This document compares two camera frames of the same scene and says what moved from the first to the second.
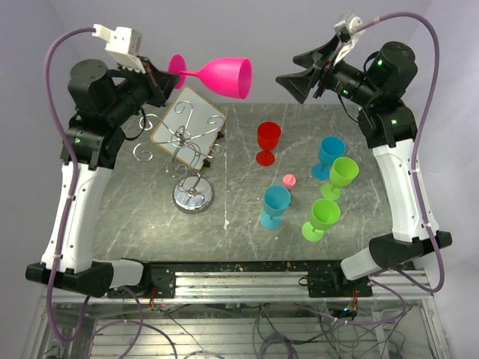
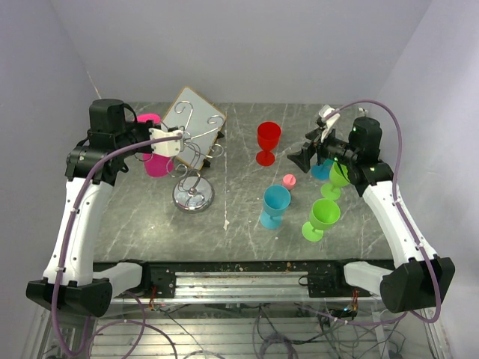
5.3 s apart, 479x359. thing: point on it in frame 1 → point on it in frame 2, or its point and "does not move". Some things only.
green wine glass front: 324,215 does not move
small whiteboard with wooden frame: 190,128 does not move
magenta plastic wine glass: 230,75 → 156,164
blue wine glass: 276,199 does not move
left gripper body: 155,96 → 139,132
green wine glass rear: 343,172 does not move
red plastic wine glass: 269,134 does not move
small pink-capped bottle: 289,181 does not move
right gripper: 299,83 → 308,149
